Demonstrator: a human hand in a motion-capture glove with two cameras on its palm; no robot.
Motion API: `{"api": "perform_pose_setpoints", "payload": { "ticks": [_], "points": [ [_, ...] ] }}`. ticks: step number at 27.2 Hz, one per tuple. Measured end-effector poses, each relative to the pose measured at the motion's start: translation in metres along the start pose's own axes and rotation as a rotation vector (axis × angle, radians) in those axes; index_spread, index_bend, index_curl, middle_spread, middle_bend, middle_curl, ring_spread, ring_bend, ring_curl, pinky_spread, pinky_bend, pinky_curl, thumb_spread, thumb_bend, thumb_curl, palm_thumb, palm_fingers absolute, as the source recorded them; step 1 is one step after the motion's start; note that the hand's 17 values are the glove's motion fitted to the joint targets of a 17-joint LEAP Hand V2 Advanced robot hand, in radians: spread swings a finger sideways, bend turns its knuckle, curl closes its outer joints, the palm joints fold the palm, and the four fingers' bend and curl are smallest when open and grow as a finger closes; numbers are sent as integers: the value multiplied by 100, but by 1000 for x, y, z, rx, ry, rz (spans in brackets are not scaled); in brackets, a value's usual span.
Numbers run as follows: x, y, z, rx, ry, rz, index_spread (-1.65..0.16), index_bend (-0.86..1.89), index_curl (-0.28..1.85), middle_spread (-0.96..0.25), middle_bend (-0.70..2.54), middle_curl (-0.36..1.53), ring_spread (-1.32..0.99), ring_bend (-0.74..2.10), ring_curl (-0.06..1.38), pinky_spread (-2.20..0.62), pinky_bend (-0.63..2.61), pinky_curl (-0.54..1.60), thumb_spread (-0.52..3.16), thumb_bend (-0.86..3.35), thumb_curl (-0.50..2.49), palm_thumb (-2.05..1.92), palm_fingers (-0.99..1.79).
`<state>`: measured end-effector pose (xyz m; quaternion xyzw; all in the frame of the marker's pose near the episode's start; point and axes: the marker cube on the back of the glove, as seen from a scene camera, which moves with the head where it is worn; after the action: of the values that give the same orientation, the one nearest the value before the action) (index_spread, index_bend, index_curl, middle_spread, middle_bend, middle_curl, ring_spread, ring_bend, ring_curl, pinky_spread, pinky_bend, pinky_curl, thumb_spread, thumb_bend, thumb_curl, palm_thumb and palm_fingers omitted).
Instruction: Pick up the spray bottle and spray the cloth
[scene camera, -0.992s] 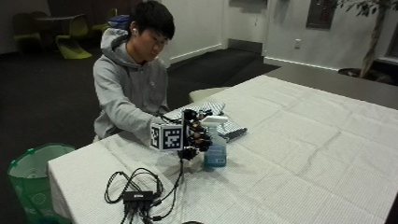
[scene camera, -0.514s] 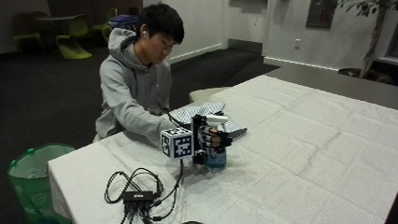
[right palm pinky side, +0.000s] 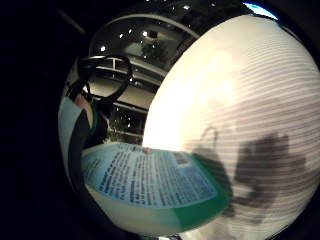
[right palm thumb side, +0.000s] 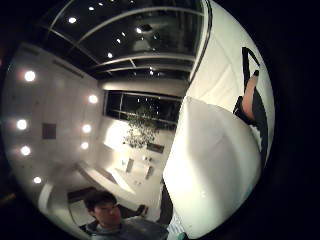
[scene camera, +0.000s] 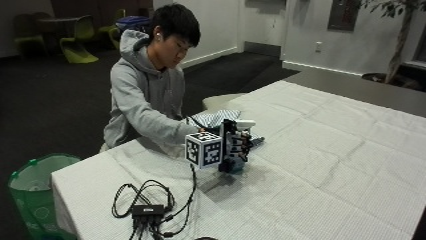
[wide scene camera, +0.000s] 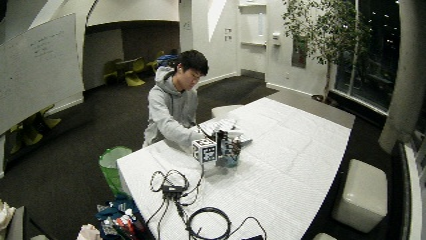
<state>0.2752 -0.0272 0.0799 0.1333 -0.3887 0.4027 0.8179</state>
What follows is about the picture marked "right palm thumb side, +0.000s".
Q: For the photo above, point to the large dark glass window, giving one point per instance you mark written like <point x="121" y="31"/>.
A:
<point x="146" y="106"/>

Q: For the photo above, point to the tall green indoor plant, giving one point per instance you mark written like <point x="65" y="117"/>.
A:
<point x="142" y="128"/>

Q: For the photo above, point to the white striped packet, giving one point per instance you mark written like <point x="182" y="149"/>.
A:
<point x="176" y="230"/>

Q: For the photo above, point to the the person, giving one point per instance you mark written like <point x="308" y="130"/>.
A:
<point x="113" y="220"/>

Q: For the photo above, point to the long white counter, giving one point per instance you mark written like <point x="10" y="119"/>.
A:
<point x="106" y="178"/>

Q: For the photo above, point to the group of round ceiling lamps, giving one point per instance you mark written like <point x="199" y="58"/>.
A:
<point x="30" y="76"/>

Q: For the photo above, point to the black chair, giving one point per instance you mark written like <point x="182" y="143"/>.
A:
<point x="141" y="210"/>

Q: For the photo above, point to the dark square wall panel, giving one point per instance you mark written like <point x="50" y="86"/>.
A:
<point x="49" y="130"/>

